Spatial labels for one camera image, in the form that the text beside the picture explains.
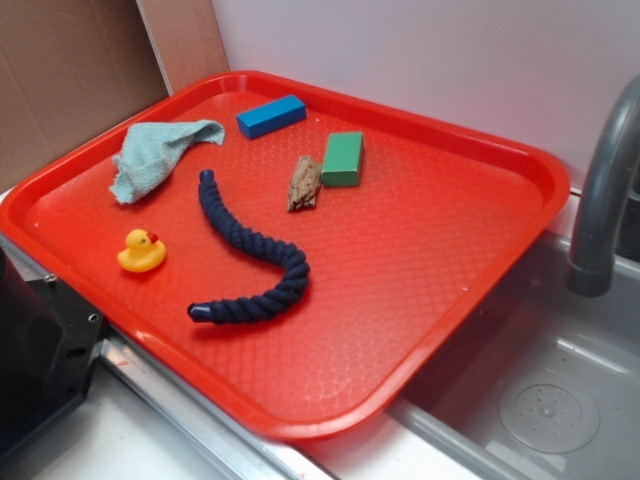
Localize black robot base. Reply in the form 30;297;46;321
1;253;106;463

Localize light blue cloth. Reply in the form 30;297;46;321
110;120;226;205

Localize red plastic tray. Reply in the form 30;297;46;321
1;72;570;442

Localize green wooden block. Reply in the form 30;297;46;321
321;132;364;188

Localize blue wooden block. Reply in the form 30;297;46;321
236;95;307;139

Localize yellow rubber duck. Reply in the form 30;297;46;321
117;229;167;273

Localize grey toy sink basin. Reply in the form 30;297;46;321
389;234;639;479

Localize grey toy faucet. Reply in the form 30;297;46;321
565;77;639;297

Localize brown cardboard panel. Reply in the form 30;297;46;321
1;1;167;190

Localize dark blue braided rope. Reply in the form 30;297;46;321
187;168;312;327

